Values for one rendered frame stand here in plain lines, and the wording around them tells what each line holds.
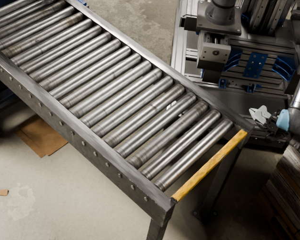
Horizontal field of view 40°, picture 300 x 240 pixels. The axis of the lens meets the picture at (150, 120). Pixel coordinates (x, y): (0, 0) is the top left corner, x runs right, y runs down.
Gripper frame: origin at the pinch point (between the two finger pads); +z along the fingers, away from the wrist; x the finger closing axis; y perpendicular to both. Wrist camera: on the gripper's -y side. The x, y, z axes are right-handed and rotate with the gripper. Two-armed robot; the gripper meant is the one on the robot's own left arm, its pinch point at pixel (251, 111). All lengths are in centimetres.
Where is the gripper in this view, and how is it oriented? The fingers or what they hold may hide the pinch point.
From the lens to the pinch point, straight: 180.9
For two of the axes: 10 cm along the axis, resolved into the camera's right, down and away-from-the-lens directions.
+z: -7.3, -5.8, 3.7
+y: 1.0, -6.3, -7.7
